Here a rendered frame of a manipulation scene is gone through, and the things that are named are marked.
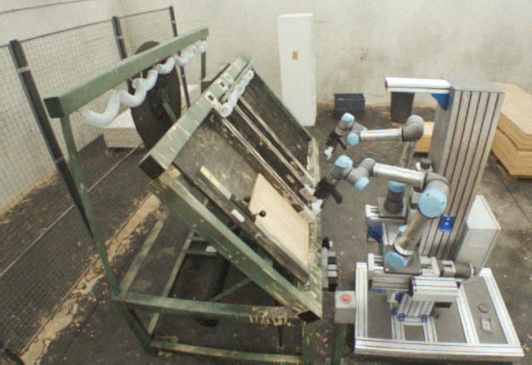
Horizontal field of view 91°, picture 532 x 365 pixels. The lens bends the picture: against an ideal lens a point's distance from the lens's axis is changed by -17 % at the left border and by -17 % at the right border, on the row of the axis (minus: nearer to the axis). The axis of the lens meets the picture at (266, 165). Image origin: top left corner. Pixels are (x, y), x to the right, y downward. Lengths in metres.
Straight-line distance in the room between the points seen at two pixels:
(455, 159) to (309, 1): 5.63
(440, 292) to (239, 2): 6.55
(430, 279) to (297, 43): 4.53
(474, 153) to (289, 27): 4.36
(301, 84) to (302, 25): 1.06
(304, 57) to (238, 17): 2.21
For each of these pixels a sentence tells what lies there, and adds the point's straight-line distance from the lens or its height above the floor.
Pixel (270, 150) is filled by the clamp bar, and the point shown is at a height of 1.36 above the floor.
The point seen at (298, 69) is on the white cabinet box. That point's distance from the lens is 5.74.
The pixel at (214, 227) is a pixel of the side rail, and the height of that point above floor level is 1.52.
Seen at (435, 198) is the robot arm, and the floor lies 1.66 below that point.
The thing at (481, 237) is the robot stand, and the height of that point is 1.16.
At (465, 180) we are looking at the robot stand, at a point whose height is 1.53.
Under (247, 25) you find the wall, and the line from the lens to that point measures 7.25.
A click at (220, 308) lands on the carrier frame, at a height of 0.79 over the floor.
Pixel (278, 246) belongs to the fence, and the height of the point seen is 1.16.
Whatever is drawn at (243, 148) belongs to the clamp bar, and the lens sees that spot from 2.05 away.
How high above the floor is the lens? 2.47
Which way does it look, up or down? 31 degrees down
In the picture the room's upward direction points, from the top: 6 degrees counter-clockwise
